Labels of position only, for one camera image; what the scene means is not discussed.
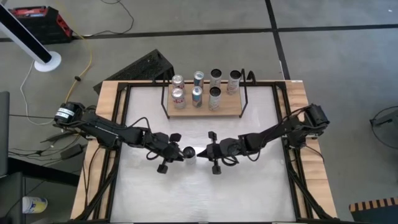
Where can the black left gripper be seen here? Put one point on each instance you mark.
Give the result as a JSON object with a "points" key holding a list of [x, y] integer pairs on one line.
{"points": [[164, 146]]}

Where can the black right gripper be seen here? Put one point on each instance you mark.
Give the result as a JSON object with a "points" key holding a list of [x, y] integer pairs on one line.
{"points": [[225, 147]]}

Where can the white Celsius energy drink can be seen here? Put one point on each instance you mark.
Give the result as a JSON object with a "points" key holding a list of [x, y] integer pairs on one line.
{"points": [[189, 155]]}

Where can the white Celsius Peach Vibe can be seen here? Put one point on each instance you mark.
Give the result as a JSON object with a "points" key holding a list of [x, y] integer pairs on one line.
{"points": [[234, 81], [214, 98]]}

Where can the silver Diet Coke can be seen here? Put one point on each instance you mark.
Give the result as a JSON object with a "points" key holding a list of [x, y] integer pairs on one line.
{"points": [[178, 98], [178, 81]]}

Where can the Red Bull Sugarfree can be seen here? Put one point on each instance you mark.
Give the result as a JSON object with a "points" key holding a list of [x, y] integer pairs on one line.
{"points": [[199, 78], [196, 96]]}

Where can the white Celsius can yellow-orange print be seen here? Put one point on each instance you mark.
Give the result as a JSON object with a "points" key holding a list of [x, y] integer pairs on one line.
{"points": [[215, 77]]}

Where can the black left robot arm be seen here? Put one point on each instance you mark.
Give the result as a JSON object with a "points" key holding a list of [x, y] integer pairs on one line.
{"points": [[102, 130]]}

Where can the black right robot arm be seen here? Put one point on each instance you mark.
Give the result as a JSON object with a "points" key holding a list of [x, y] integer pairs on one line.
{"points": [[280, 130]]}

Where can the black mesh metal stand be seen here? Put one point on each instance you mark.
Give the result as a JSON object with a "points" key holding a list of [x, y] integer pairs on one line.
{"points": [[140, 70]]}

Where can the black power adapter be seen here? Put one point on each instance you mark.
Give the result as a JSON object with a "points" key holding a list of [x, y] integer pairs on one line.
{"points": [[71, 151]]}

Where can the white and yellow canister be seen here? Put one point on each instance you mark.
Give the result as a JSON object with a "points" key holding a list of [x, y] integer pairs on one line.
{"points": [[34, 204]]}

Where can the black cart with hazard stripes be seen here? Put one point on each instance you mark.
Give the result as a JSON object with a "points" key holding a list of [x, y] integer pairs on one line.
{"points": [[373, 213]]}

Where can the grey cabinet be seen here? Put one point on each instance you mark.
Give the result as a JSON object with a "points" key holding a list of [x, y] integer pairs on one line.
{"points": [[3, 130]]}

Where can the grey stand base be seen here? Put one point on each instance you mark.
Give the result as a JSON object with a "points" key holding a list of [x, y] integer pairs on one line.
{"points": [[387, 119]]}

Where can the red and black toolbox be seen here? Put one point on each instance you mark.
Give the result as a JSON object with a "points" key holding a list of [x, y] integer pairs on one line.
{"points": [[40, 23]]}

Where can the black metal table frame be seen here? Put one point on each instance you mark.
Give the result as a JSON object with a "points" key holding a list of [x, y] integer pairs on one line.
{"points": [[146, 83]]}

